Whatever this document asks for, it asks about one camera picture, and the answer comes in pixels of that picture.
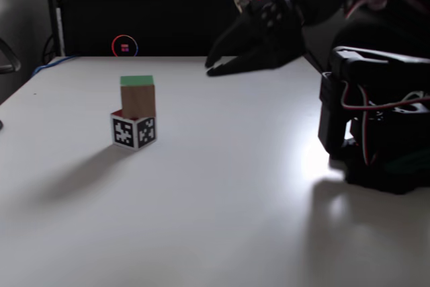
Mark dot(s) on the red-topped wooden cube with marker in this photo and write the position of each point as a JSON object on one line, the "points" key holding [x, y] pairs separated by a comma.
{"points": [[132, 130]]}

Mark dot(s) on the green-topped wooden cube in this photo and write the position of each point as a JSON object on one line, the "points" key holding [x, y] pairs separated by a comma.
{"points": [[138, 99]]}

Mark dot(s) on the black office chair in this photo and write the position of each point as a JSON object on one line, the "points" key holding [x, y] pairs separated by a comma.
{"points": [[11, 58]]}

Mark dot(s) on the black computer case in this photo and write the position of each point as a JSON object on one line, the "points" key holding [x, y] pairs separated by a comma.
{"points": [[168, 21]]}

